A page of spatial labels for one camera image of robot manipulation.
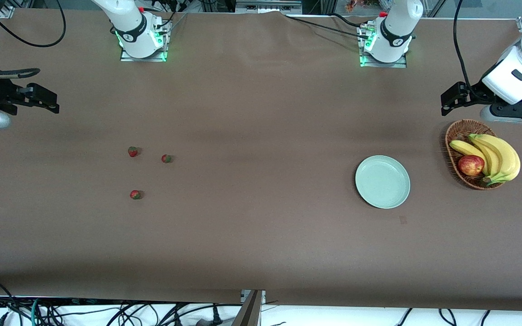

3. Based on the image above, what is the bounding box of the pale green round plate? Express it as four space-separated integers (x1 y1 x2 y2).
355 155 411 210

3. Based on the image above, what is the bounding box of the brown wicker basket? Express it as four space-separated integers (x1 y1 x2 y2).
445 119 508 191

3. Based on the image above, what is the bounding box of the red apple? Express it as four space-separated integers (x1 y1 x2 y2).
458 154 485 177

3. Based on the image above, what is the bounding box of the yellow banana bunch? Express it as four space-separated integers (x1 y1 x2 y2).
449 133 521 186

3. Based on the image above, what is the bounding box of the brown table cover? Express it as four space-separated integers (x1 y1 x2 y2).
0 8 522 313

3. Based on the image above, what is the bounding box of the grey box with sockets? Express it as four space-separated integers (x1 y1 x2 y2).
235 0 303 14

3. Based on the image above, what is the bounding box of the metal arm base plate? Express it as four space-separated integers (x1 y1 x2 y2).
359 25 408 69
120 20 168 62

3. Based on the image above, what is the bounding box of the short black table cable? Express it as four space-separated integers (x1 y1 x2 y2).
329 13 366 29

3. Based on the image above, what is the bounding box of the long black table cable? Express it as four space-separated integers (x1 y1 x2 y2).
284 15 369 39

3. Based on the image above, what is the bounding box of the brown beam with bracket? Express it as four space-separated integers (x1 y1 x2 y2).
232 290 266 326

